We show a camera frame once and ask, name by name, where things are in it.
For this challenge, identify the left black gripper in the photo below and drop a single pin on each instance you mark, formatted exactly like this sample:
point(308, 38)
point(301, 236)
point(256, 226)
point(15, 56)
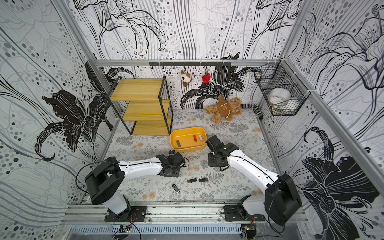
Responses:
point(177, 171)

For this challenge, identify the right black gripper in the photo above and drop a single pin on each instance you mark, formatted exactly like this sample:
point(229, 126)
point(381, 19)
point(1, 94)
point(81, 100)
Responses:
point(214, 160)

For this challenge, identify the black silver swivel usb drive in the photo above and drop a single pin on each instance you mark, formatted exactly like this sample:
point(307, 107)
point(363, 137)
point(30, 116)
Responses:
point(176, 189)

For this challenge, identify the black usb drive clear cap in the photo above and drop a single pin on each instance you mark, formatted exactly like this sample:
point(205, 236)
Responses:
point(191, 180)

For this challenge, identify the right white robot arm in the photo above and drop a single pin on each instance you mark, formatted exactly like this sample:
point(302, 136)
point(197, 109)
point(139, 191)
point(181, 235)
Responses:
point(281, 197)

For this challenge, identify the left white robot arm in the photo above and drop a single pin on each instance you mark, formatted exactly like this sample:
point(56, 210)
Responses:
point(105, 179)

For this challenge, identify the yellow plastic storage box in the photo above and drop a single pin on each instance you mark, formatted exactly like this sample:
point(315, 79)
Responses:
point(185, 136)

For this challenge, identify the black connector box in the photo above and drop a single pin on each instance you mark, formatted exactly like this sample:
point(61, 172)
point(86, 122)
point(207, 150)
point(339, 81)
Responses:
point(250, 231)

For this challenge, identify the brown teddy bear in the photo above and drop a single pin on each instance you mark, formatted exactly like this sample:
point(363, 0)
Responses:
point(224, 109)

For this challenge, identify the striped black white object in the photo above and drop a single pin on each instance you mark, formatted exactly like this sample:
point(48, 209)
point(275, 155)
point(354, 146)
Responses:
point(255, 109)

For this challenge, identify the small circuit board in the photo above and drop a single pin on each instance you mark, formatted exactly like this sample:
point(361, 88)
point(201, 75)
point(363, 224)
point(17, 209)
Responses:
point(125, 229)

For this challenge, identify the hanging red plush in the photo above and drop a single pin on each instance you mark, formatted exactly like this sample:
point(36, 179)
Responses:
point(206, 78)

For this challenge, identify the white tape roll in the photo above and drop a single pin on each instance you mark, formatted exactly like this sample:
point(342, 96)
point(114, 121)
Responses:
point(278, 95)

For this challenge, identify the hanging brown white plush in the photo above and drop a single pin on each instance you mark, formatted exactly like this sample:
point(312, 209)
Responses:
point(185, 78)

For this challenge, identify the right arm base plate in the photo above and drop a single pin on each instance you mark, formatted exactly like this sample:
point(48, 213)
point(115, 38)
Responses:
point(236, 214)

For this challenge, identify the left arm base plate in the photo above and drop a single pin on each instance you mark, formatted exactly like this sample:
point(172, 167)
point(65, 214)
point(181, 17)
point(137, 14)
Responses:
point(135, 214)

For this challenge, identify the wooden shelf with black frame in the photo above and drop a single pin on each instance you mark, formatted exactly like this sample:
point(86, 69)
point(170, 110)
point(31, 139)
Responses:
point(149, 110)

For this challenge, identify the white slotted cable duct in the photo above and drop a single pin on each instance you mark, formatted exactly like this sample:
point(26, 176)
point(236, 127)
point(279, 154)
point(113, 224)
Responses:
point(157, 229)

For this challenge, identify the black wire wall basket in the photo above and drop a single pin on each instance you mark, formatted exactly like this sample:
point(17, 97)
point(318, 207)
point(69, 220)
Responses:
point(272, 76)

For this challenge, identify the black hanging rail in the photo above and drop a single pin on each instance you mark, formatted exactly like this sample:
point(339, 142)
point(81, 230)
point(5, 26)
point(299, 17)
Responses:
point(193, 63)

